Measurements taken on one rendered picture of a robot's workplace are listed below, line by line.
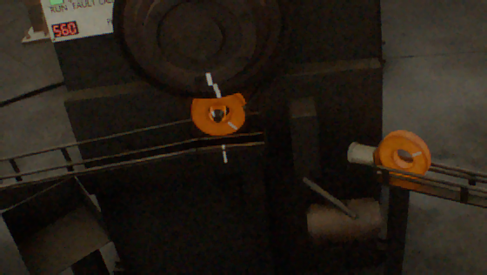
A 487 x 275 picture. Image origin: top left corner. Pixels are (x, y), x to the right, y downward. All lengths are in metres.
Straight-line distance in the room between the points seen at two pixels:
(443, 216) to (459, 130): 0.61
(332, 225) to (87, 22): 0.92
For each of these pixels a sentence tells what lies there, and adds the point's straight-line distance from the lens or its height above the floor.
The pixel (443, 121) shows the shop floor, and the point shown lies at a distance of 3.08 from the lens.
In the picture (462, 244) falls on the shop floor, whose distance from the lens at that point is 2.46.
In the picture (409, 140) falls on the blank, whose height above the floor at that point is 0.78.
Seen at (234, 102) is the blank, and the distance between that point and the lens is 1.72.
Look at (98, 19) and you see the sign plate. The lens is 1.76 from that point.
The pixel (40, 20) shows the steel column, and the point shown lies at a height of 0.12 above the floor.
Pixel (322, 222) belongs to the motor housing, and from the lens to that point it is 1.80.
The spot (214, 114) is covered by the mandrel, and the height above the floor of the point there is 0.84.
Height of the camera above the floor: 1.79
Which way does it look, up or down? 36 degrees down
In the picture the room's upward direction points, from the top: 9 degrees counter-clockwise
